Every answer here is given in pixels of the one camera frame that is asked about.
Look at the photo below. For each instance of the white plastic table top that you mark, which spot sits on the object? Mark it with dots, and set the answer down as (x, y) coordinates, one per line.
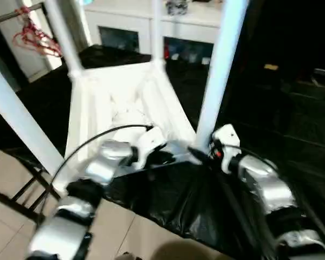
(119, 92)

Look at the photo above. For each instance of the white plastic table leg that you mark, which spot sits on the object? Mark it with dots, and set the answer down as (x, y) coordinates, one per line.
(62, 32)
(21, 119)
(222, 65)
(157, 32)

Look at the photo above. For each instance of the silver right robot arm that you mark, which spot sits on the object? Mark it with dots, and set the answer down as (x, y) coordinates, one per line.
(260, 184)

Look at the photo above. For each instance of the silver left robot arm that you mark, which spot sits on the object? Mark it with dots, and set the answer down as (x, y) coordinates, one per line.
(97, 168)

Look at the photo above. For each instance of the black plastic mat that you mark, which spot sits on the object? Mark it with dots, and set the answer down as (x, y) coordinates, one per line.
(271, 135)

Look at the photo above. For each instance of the small yellow label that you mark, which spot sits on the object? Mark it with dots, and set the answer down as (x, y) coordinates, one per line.
(271, 67)

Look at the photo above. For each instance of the white cabinet with glass doors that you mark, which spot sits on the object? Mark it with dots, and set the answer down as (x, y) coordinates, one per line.
(124, 24)

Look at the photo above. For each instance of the dark object on cabinet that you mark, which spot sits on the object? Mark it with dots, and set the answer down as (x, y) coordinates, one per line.
(177, 6)

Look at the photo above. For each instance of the grey curtain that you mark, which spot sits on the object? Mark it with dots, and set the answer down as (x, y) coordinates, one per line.
(76, 21)

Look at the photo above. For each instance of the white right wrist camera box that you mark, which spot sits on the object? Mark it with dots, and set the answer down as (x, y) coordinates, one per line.
(225, 138)

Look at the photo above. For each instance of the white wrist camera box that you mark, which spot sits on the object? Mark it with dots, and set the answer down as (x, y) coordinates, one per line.
(225, 138)
(149, 142)

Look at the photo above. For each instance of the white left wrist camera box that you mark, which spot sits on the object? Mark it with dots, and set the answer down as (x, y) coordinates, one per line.
(149, 142)

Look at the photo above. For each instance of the black metal table frame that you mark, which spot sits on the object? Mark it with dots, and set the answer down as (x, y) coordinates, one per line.
(19, 195)

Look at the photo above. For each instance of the dark metal clothes rail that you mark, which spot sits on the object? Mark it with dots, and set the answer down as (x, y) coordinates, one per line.
(16, 13)

